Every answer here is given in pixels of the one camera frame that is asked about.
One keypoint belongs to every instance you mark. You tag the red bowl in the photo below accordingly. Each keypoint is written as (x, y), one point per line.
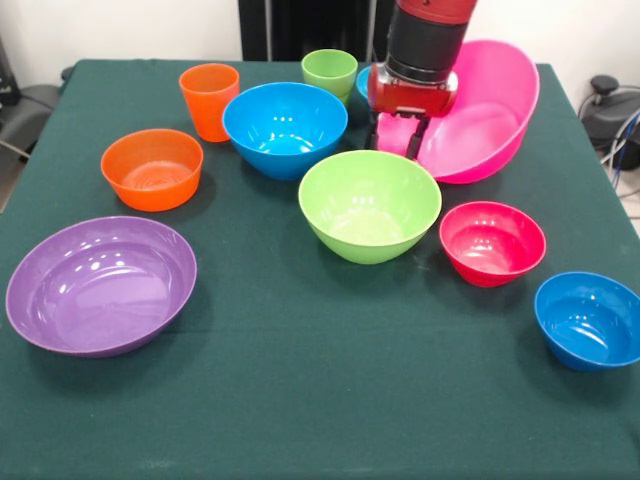
(492, 245)

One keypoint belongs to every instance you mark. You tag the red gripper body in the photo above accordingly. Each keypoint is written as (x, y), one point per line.
(412, 97)

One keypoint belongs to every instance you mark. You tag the small dark blue bowl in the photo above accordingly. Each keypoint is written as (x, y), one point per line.
(585, 320)

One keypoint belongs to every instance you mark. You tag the green cup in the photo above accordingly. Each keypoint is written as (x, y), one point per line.
(330, 75)

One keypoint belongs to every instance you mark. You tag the orange bowl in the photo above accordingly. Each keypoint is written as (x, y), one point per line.
(150, 192)

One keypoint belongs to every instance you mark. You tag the green bowl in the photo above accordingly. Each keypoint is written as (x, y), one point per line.
(370, 210)

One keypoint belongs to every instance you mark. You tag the dark green tablecloth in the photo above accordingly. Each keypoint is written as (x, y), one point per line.
(320, 350)

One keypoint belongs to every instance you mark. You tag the orange cup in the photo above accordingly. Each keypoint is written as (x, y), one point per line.
(207, 110)

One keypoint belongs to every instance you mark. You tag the large pink bowl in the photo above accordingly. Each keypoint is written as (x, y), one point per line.
(490, 125)

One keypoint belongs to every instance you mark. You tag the black floor stand base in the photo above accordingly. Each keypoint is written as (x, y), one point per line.
(30, 110)
(610, 115)

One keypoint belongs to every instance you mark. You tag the large light blue bowl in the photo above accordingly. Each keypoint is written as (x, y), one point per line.
(280, 125)

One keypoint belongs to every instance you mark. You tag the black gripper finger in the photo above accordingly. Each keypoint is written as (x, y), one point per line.
(417, 140)
(373, 132)

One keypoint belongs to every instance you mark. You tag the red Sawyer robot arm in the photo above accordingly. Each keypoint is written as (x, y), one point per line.
(427, 45)

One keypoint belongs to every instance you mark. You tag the small ribbed cyan bowl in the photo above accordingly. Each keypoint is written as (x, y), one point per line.
(362, 85)

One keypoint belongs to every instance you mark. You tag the purple bowl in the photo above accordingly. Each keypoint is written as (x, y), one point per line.
(100, 300)

